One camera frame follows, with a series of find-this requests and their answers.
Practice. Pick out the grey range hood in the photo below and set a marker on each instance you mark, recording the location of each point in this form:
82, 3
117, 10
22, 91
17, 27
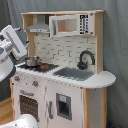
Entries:
40, 26

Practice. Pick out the white microwave door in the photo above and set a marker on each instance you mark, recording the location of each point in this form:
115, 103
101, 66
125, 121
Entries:
71, 25

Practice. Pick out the right red stove knob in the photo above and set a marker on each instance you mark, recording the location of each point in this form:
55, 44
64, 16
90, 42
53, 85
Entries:
35, 83

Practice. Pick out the wooden toy kitchen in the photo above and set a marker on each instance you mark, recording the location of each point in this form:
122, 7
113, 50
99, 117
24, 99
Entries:
88, 97

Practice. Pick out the oven door with handle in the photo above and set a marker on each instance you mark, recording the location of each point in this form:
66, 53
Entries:
28, 104

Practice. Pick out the grey cabinet door handle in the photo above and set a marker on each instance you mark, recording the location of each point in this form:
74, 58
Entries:
50, 110

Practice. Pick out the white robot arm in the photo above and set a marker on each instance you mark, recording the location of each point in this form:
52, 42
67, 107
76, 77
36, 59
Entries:
7, 68

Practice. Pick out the black toy faucet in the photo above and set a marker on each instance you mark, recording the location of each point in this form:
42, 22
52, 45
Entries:
82, 64

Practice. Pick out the left red stove knob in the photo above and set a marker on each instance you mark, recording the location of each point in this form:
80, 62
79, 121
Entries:
17, 78

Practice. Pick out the black stovetop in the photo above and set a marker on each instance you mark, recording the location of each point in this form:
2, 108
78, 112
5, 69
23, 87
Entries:
41, 67

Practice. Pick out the small metal pot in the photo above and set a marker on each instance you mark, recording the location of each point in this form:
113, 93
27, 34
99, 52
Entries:
32, 61

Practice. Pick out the red stove knob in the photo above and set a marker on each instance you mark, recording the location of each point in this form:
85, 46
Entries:
35, 83
17, 78

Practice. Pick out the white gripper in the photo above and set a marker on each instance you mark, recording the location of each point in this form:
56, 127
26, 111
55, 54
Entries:
10, 42

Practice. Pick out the grey sink basin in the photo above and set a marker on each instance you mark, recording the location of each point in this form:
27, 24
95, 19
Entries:
74, 74

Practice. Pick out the grey ice dispenser panel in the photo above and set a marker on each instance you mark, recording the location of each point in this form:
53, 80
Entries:
63, 104

